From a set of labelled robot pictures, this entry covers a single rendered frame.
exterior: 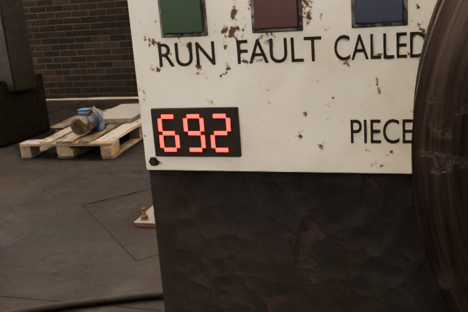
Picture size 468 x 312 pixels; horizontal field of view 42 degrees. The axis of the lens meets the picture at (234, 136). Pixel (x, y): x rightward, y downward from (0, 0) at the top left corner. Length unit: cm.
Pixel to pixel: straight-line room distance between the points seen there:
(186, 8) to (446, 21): 24
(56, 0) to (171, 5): 711
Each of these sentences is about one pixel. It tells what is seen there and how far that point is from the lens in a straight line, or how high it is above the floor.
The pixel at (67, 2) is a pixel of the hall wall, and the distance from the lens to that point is 755.
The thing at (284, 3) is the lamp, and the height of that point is 120.
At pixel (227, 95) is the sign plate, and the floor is 113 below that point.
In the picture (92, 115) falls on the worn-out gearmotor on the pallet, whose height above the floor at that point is 28.
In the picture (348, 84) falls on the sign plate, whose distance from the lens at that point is 50.
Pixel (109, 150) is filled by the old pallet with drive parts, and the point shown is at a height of 6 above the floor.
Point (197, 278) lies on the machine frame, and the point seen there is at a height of 94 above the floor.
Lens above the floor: 122
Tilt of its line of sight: 14 degrees down
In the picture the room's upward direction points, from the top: 4 degrees counter-clockwise
